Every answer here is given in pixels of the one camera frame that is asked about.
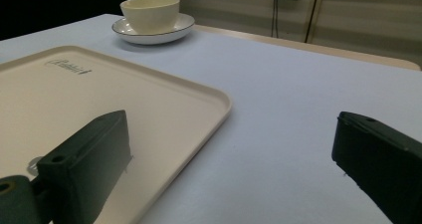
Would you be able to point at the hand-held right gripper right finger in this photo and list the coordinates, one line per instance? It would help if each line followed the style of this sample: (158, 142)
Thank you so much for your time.
(381, 157)

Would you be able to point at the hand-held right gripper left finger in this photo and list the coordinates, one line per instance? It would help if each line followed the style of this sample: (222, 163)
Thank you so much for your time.
(89, 164)

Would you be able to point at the cream bowl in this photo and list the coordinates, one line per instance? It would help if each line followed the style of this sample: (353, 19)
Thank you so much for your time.
(151, 15)

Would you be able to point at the white plate with dark rim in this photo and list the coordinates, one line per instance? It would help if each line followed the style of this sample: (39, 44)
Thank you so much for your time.
(184, 25)

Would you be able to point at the beige plastic tray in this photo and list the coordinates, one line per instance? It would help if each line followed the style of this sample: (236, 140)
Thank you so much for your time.
(99, 98)

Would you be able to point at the white tablecloth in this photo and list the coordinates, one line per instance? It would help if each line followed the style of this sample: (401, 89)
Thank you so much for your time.
(282, 101)

